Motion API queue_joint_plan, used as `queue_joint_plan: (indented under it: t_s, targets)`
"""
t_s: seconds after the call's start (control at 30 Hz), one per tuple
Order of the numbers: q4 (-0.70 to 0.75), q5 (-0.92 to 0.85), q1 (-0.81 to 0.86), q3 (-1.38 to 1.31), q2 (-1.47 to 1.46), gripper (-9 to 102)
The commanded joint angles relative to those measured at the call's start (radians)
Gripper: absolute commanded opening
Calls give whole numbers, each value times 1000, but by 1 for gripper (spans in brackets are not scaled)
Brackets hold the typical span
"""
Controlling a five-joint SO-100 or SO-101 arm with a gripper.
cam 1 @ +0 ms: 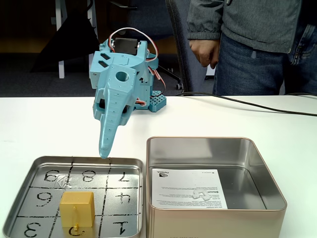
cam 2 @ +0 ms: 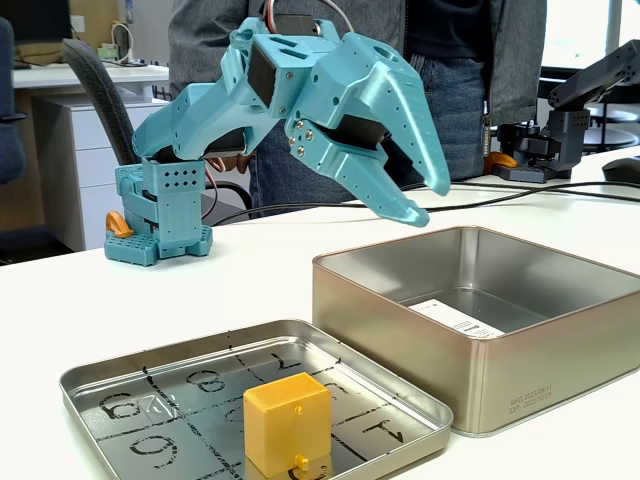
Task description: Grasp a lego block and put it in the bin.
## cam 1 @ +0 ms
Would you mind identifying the yellow block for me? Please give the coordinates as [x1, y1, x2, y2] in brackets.
[59, 190, 96, 230]

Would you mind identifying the gold metal tin bin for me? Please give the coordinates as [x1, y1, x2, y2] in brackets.
[145, 135, 288, 238]

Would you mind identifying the person's hand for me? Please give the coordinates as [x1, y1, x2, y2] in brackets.
[189, 39, 221, 69]

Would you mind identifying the metal tin lid with numbers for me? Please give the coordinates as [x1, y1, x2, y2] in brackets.
[0, 155, 144, 238]

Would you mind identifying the black cloth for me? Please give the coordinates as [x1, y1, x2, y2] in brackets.
[29, 17, 101, 74]

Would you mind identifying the dark fabric chair backrest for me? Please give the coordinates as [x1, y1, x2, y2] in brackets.
[165, 0, 216, 96]

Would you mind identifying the dark office chair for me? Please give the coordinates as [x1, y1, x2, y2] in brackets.
[108, 0, 184, 90]

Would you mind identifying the small clear plastic piece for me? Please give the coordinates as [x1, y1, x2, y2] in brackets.
[54, 175, 72, 189]

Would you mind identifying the printed white paper sheet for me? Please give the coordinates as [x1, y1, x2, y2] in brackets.
[151, 168, 228, 210]

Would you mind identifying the small white plastic piece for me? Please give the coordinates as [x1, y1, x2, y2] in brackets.
[192, 190, 211, 201]

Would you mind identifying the person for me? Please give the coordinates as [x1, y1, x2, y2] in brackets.
[186, 0, 317, 96]

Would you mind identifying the red white servo cable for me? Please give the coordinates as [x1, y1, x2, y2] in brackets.
[108, 27, 159, 65]

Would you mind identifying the white stand frame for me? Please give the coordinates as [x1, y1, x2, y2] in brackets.
[51, 0, 99, 79]

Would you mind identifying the black cable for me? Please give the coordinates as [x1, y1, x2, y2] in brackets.
[174, 92, 317, 117]

